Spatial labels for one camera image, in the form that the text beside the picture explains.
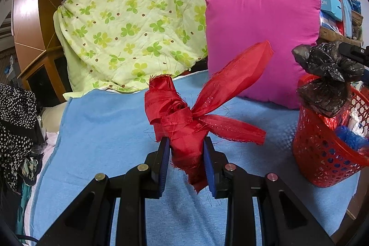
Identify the black plastic bag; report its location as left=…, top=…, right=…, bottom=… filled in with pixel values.
left=292, top=41, right=365, bottom=117

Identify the wooden shelf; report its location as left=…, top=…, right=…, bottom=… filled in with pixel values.
left=318, top=25, right=364, bottom=47

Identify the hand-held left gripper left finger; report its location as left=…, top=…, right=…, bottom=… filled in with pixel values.
left=36, top=136, right=170, bottom=246

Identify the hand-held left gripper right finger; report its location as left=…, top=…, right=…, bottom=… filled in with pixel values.
left=203, top=136, right=336, bottom=246

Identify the red cloth ribbon bundle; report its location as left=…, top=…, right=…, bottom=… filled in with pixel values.
left=144, top=40, right=274, bottom=195

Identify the red plastic mesh basket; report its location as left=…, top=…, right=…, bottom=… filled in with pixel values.
left=292, top=74, right=369, bottom=188

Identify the pink pillow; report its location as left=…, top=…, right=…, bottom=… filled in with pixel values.
left=201, top=0, right=322, bottom=110

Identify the teal cloth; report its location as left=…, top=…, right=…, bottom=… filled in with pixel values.
left=16, top=185, right=32, bottom=235

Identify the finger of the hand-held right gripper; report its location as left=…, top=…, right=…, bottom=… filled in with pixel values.
left=338, top=42, right=369, bottom=65

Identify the blue plastic bag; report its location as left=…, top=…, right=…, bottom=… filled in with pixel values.
left=334, top=125, right=369, bottom=153

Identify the dark patterned cloth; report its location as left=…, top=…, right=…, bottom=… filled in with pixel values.
left=20, top=154, right=44, bottom=186

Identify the blue blanket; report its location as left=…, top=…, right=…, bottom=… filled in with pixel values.
left=30, top=70, right=359, bottom=246

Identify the white plastic bag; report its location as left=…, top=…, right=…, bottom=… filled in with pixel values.
left=347, top=112, right=369, bottom=138

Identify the green clover print quilt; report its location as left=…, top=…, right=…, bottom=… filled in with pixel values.
left=53, top=0, right=284, bottom=94

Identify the cream pillow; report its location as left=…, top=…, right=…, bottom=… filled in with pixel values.
left=42, top=102, right=68, bottom=133

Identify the wooden headboard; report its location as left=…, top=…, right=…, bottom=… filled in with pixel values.
left=12, top=0, right=72, bottom=97

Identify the red plastic bag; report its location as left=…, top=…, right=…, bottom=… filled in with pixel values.
left=323, top=112, right=351, bottom=131

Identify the light blue box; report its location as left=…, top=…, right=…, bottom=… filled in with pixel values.
left=320, top=0, right=343, bottom=22

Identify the black white dotted garment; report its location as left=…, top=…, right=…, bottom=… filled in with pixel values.
left=0, top=83, right=44, bottom=192

